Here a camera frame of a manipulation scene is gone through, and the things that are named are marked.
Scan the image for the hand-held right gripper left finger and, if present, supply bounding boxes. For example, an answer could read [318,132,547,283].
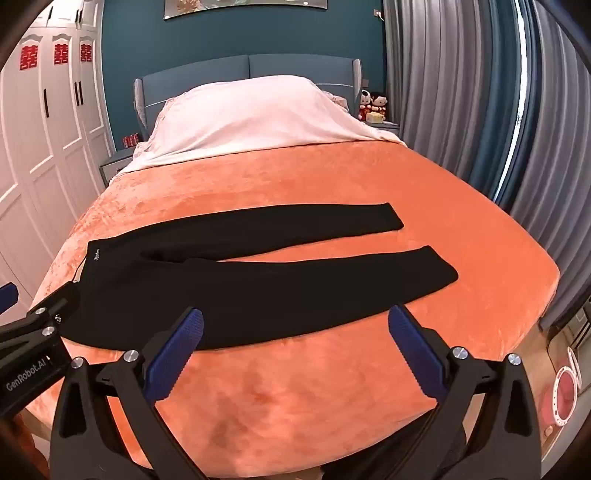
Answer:
[50,307,213,480]

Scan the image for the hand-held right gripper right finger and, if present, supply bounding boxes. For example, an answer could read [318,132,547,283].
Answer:
[387,305,542,480]

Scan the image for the black pants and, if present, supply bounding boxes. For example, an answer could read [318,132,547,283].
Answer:
[60,202,459,352]

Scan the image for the person's dark clothing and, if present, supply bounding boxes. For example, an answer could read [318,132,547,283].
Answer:
[318,415,444,480]

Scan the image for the orange plush blanket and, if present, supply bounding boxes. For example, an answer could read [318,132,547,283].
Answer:
[21,138,560,480]

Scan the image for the pink round white-rimmed object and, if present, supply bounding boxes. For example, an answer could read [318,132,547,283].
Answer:
[540,346,583,428]

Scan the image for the white wardrobe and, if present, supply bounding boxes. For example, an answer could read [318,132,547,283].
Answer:
[0,0,114,296]

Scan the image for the blue curtain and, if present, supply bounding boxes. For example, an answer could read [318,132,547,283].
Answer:
[462,28,543,204]

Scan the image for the grey curtain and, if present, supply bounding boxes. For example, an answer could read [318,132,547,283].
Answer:
[496,0,591,330]
[383,0,525,185]

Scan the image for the white quilt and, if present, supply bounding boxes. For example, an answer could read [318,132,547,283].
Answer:
[121,76,408,174]

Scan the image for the blue upholstered headboard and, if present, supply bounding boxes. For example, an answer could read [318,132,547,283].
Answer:
[134,54,363,130]

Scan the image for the framed wall picture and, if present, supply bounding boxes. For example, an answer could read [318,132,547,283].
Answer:
[164,0,311,21]

